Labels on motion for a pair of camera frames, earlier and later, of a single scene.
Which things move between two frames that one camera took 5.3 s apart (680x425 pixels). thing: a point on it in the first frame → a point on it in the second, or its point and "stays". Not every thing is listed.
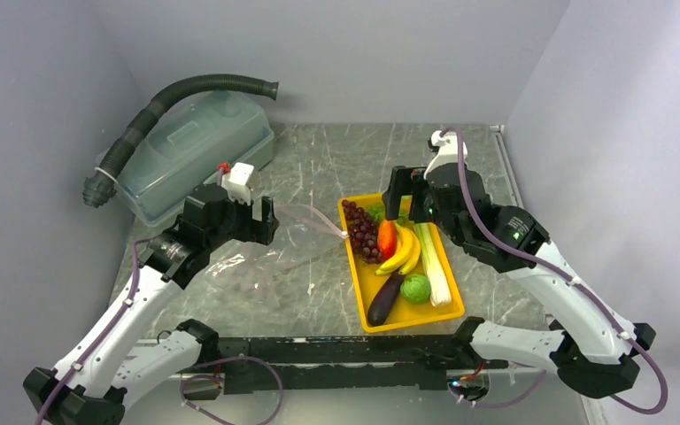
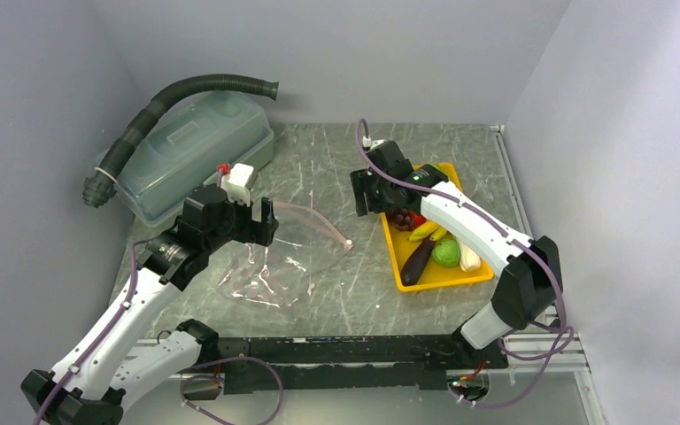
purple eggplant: (384, 298) → (416, 261)
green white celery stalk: (436, 268) → (469, 260)
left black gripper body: (237, 225) stays
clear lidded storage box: (185, 143) stays
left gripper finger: (264, 231) stays
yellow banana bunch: (407, 254) → (429, 227)
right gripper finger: (405, 181) → (359, 180)
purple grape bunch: (363, 232) → (401, 219)
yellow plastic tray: (368, 285) → (431, 277)
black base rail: (255, 365) stays
